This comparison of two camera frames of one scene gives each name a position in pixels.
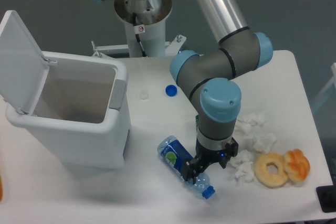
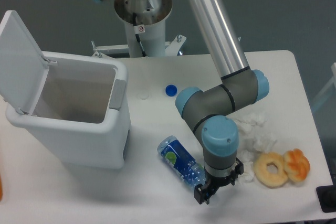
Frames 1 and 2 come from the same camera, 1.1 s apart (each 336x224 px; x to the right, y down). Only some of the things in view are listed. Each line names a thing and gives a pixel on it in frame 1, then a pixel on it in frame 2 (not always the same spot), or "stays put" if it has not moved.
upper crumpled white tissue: [251, 131] stays put
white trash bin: [79, 106] stays put
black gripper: [192, 168] → [202, 193]
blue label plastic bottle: [175, 156] stays put
